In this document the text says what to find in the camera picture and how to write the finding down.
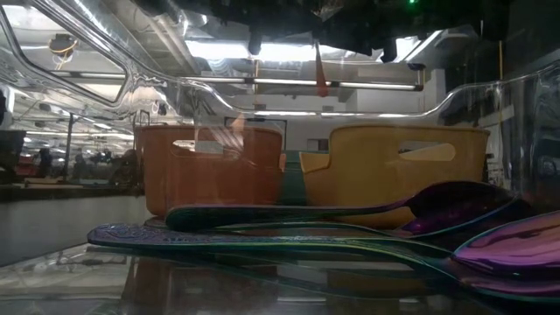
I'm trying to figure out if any person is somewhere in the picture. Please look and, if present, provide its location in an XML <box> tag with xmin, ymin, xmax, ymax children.
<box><xmin>73</xmin><ymin>147</ymin><xmax>88</xmax><ymax>176</ymax></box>
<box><xmin>114</xmin><ymin>149</ymin><xmax>142</xmax><ymax>185</ymax></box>
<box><xmin>37</xmin><ymin>147</ymin><xmax>54</xmax><ymax>179</ymax></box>

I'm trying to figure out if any ceiling light tube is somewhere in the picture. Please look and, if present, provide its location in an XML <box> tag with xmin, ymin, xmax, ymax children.
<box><xmin>183</xmin><ymin>74</ymin><xmax>424</xmax><ymax>92</ymax></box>

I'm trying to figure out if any yellow black ceiling reel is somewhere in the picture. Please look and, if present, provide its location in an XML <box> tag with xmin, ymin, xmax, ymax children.
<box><xmin>46</xmin><ymin>32</ymin><xmax>80</xmax><ymax>58</ymax></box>

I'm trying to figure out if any clear plastic bin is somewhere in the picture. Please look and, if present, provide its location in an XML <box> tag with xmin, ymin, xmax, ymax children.
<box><xmin>0</xmin><ymin>0</ymin><xmax>560</xmax><ymax>315</ymax></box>

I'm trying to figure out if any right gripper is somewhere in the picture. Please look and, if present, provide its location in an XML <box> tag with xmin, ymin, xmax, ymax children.
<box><xmin>323</xmin><ymin>3</ymin><xmax>424</xmax><ymax>65</ymax></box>

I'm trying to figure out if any orange plastic bin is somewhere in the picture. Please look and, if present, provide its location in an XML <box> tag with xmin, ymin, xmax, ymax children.
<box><xmin>134</xmin><ymin>124</ymin><xmax>285</xmax><ymax>218</ymax></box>

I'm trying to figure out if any ceiling light panel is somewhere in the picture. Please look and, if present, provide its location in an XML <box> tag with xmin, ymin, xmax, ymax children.
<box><xmin>185</xmin><ymin>38</ymin><xmax>382</xmax><ymax>63</ymax></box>

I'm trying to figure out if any teal plastic bin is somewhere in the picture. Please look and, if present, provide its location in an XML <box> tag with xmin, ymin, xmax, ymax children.
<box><xmin>279</xmin><ymin>150</ymin><xmax>307</xmax><ymax>207</ymax></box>

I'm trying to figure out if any iridescent purple spoon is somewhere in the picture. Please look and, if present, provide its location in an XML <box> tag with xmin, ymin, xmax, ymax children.
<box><xmin>164</xmin><ymin>179</ymin><xmax>521</xmax><ymax>234</ymax></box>
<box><xmin>143</xmin><ymin>199</ymin><xmax>537</xmax><ymax>255</ymax></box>
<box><xmin>86</xmin><ymin>209</ymin><xmax>560</xmax><ymax>305</ymax></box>

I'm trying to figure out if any dark monitor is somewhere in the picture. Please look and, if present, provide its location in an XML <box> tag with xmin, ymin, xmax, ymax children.
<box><xmin>0</xmin><ymin>129</ymin><xmax>26</xmax><ymax>172</ymax></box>

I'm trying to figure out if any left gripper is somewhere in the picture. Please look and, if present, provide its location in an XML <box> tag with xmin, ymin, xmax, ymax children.
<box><xmin>244</xmin><ymin>0</ymin><xmax>325</xmax><ymax>57</ymax></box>

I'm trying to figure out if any yellow plastic bin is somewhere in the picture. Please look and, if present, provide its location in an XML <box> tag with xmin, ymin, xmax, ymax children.
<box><xmin>298</xmin><ymin>124</ymin><xmax>491</xmax><ymax>228</ymax></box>

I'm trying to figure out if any spoon with orange handle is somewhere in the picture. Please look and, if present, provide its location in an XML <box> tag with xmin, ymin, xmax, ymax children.
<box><xmin>314</xmin><ymin>41</ymin><xmax>329</xmax><ymax>98</ymax></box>

